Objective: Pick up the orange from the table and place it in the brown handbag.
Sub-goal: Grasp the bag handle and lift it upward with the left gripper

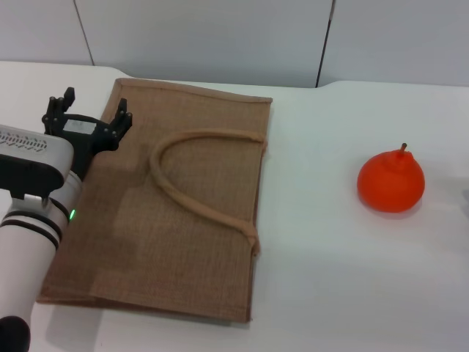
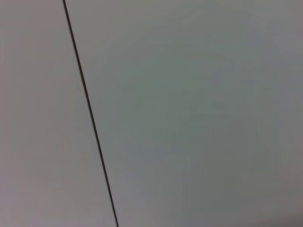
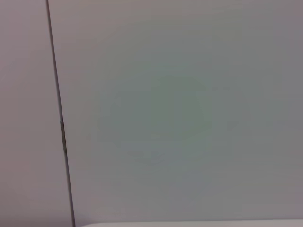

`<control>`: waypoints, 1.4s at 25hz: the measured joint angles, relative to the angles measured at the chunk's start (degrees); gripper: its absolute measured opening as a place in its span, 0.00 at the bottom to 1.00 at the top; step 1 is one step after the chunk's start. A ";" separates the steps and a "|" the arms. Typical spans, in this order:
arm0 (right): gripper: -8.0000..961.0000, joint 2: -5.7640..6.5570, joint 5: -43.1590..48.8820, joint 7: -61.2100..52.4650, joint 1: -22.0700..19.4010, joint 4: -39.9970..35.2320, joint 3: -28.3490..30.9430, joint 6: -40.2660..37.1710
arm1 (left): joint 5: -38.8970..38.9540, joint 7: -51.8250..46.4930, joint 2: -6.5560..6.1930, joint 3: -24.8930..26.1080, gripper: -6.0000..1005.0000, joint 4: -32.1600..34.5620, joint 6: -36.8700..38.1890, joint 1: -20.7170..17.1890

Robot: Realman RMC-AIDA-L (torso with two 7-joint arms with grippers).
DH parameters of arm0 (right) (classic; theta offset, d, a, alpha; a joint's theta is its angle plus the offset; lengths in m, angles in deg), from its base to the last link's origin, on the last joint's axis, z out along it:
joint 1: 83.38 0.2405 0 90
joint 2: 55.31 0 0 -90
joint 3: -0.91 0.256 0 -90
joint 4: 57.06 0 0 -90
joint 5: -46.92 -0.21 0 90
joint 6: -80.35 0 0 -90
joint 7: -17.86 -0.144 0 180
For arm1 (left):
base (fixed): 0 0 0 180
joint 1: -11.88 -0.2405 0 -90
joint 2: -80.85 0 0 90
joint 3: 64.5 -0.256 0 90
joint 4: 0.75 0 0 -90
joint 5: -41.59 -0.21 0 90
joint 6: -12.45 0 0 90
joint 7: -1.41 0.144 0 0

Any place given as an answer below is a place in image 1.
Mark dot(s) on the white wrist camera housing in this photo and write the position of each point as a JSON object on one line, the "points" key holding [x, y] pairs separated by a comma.
{"points": [[22, 146]]}

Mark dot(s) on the orange fruit with stem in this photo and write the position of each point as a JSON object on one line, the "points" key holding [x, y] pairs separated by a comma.
{"points": [[388, 187]]}

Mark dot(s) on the brown jute handbag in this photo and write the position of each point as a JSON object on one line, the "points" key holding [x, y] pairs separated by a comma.
{"points": [[183, 227]]}

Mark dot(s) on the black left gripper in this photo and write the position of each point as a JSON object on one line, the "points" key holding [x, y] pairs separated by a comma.
{"points": [[88, 137]]}

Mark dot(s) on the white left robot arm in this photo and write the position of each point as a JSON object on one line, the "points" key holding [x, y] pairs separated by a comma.
{"points": [[22, 249]]}

